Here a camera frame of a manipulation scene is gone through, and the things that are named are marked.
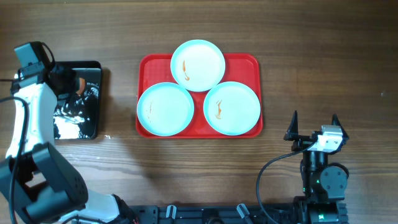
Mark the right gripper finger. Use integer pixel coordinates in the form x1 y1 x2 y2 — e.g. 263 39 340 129
284 111 299 141
331 114 349 140

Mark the green and orange sponge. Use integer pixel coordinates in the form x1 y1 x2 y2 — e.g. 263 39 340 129
76 78 86 95

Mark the white plate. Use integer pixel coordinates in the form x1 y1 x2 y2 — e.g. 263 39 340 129
203 82 261 136
170 39 226 92
136 82 195 137

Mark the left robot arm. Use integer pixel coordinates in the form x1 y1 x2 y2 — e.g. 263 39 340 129
1 61 139 223

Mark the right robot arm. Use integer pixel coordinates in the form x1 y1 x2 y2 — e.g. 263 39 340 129
284 112 349 224

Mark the red plastic tray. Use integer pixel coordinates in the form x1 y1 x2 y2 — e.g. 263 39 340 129
137 53 262 139

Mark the black rectangular water basin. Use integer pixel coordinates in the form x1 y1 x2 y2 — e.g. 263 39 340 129
53 61 103 139

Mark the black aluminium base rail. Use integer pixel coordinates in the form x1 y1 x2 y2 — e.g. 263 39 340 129
124 203 348 224

